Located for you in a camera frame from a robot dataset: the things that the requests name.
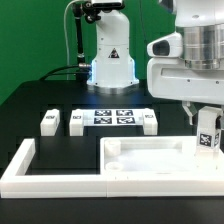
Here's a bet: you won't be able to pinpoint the white U-shaped obstacle frame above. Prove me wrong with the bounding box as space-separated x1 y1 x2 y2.
0 139 224 198

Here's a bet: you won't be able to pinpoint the fiducial marker base sheet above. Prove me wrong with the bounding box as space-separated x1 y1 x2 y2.
83 109 143 126

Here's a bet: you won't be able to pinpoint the black cables on table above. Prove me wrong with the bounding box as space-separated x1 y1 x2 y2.
39 64 92 82

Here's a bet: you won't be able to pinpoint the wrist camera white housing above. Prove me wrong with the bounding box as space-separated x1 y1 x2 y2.
147 32 183 58

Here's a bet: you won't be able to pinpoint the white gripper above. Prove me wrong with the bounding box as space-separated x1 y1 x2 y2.
147 58 224 125

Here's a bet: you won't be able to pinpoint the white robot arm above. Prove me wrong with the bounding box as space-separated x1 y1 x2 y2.
88 0 224 105

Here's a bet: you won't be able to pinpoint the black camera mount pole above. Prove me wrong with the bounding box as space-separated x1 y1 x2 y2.
72 0 125 81

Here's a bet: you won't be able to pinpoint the grey cable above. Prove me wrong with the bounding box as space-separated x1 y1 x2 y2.
63 0 81 67

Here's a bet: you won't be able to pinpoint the white desk top tray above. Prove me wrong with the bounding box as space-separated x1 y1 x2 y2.
100 136 224 174

